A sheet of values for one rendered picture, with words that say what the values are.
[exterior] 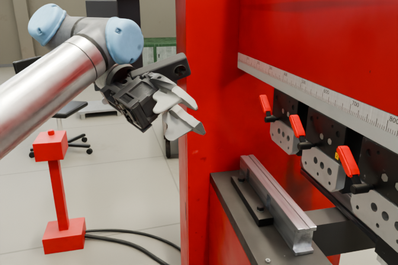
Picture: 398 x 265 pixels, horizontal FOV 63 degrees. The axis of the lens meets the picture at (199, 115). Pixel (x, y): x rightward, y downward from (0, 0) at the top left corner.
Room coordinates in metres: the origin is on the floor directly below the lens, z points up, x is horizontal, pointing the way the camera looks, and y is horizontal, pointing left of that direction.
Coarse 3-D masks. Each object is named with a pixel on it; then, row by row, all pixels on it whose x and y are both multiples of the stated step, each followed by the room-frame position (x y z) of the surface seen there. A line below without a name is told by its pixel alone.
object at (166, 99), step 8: (160, 88) 0.55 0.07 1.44; (176, 88) 0.52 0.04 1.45; (160, 96) 0.54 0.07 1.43; (168, 96) 0.53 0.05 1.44; (176, 96) 0.51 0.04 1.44; (184, 96) 0.51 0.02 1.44; (160, 104) 0.51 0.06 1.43; (168, 104) 0.51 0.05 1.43; (176, 104) 0.51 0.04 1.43; (184, 104) 0.51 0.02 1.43; (192, 104) 0.50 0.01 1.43; (160, 112) 0.50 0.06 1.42
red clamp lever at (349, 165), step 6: (336, 150) 0.60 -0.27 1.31; (342, 150) 0.58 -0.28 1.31; (348, 150) 0.58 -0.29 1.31; (342, 156) 0.58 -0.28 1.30; (348, 156) 0.57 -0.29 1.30; (342, 162) 0.57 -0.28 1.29; (348, 162) 0.56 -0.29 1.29; (354, 162) 0.57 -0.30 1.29; (348, 168) 0.56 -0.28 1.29; (354, 168) 0.56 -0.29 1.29; (348, 174) 0.55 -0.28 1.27; (354, 174) 0.55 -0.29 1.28; (354, 180) 0.54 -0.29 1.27; (360, 180) 0.54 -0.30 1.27; (354, 186) 0.53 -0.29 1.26; (360, 186) 0.53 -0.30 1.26; (366, 186) 0.53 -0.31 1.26; (372, 186) 0.54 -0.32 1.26; (354, 192) 0.52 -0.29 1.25; (360, 192) 0.52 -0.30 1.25; (366, 192) 0.53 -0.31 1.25
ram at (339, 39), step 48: (240, 0) 1.31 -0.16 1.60; (288, 0) 0.93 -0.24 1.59; (336, 0) 0.72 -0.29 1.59; (384, 0) 0.59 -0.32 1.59; (240, 48) 1.29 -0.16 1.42; (288, 48) 0.91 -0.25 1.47; (336, 48) 0.70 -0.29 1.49; (384, 48) 0.57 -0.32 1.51; (384, 96) 0.55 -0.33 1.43; (384, 144) 0.53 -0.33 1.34
